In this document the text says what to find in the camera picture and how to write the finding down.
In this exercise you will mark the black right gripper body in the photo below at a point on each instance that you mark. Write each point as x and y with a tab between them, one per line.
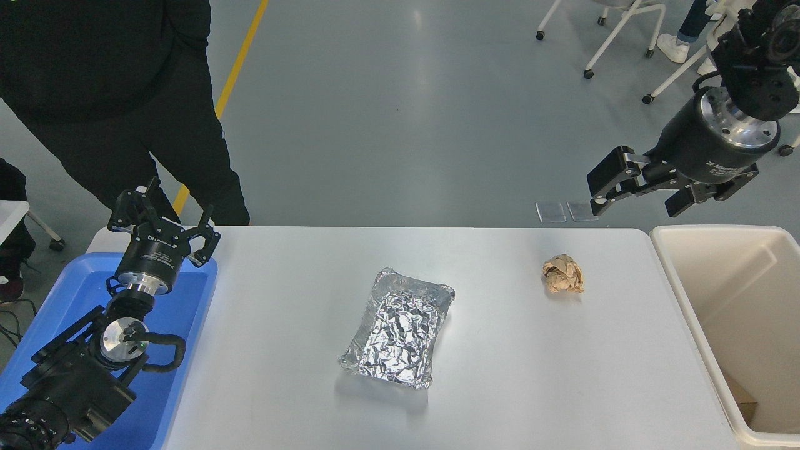
687	144

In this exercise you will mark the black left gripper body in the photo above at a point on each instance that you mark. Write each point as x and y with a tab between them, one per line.
153	256

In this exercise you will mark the silver foil tray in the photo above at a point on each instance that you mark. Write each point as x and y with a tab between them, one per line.
400	325

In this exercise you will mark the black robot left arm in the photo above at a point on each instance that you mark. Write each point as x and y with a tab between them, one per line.
75	381

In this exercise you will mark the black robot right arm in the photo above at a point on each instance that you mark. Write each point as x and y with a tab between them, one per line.
756	69

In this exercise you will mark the clear floor plate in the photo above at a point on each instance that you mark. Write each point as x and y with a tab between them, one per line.
582	210
551	212

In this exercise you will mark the blue plastic tray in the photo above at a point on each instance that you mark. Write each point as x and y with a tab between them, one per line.
187	312

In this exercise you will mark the person with white shoes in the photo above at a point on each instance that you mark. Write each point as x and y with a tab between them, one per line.
672	47

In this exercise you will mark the crumpled tan paper ball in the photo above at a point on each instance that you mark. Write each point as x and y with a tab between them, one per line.
562	274

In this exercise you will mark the large pale bin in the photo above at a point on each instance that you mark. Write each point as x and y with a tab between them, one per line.
750	300

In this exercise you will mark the seated person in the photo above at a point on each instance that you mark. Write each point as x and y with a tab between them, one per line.
9	181

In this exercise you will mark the standing person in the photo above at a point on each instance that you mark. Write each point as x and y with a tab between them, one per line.
94	62

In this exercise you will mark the brown cardboard piece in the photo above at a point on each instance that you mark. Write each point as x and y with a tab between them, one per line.
744	403

